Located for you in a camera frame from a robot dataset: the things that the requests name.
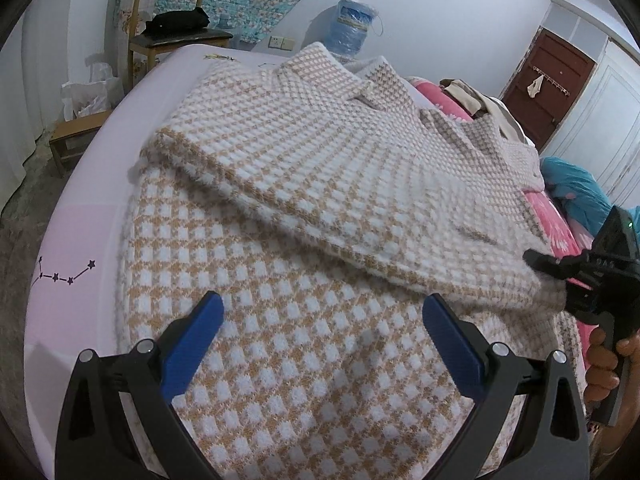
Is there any small wooden stool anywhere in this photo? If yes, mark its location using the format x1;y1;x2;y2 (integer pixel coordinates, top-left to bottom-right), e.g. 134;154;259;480
48;110;113;176

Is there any pink floral blanket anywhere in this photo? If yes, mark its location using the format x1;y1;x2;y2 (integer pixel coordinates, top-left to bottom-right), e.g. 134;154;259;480
405;76;601;356

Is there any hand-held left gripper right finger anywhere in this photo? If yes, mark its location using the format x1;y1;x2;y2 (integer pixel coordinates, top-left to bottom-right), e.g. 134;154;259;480
421;292;592;480

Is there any beige white houndstooth coat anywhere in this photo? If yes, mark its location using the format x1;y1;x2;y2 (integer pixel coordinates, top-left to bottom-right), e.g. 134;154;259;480
112;42;588;480

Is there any blue water jug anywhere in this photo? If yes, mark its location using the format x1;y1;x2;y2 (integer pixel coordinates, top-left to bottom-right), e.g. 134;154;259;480
325;0;383;58

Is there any white curtain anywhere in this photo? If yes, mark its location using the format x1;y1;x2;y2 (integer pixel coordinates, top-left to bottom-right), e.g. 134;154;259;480
0;25;51;211

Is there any wall hook rack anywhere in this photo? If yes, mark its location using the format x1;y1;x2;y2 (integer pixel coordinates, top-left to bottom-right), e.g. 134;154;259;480
532;66;571;96

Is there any white plastic bag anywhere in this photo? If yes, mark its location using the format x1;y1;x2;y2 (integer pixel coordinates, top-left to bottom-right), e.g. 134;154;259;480
61;62;125;121

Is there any black bag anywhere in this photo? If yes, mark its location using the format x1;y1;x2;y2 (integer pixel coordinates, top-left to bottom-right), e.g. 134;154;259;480
144;6;211;36

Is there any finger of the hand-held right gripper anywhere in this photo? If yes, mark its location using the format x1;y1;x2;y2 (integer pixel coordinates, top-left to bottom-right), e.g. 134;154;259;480
564;285;608;323
522;249;583;283

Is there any beige clothes pile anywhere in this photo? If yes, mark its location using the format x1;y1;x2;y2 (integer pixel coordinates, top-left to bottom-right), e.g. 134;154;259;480
439;77;526;141

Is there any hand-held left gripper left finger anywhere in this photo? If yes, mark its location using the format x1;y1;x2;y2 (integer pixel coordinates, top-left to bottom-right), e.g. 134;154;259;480
54;291;224;480

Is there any wooden chair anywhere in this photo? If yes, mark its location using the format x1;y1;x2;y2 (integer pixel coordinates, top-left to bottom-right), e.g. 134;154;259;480
127;0;235;91

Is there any brown door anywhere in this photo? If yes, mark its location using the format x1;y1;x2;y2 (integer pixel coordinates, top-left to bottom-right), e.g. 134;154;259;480
500;27;598;151

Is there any white wardrobe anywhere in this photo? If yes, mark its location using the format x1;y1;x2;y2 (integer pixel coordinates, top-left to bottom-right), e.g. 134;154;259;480
542;0;640;201

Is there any person's right hand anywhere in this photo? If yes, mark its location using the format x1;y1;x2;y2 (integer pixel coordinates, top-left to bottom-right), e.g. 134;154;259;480
584;327;640;402

